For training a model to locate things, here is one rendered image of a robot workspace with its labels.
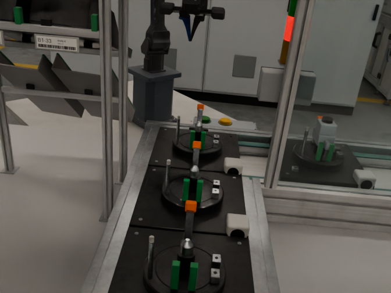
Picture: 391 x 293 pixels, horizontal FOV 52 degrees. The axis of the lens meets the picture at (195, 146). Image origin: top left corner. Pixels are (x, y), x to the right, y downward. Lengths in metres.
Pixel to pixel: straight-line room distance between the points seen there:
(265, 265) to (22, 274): 0.48
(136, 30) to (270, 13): 1.31
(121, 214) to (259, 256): 0.30
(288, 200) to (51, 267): 0.57
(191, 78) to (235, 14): 0.77
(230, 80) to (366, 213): 3.23
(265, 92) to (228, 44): 3.18
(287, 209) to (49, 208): 0.60
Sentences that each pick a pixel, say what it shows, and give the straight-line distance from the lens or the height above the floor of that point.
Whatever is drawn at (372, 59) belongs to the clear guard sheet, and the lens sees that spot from 0.94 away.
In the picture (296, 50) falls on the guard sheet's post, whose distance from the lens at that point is 0.88.
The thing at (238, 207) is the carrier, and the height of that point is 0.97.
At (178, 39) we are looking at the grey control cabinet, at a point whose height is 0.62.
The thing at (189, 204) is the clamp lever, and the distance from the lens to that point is 0.71.
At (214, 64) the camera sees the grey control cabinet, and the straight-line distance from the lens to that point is 4.14.
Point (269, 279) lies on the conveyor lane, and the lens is 0.76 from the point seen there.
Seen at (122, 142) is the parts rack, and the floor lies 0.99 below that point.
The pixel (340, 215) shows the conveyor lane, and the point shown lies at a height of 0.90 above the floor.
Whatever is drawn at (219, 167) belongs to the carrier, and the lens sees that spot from 1.04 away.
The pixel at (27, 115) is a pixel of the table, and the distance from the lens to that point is 1.62.
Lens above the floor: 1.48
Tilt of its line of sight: 27 degrees down
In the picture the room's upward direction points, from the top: 5 degrees clockwise
